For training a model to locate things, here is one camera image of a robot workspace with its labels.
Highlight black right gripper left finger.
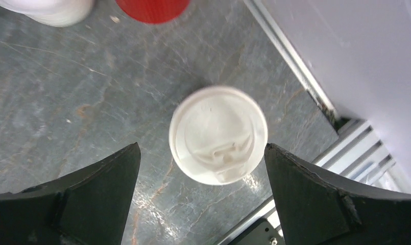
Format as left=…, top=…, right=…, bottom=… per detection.
left=0, top=143, right=141, bottom=244

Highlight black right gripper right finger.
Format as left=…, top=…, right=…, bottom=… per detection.
left=264, top=143, right=411, bottom=244

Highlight red cup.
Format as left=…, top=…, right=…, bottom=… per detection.
left=116, top=0, right=190, bottom=24

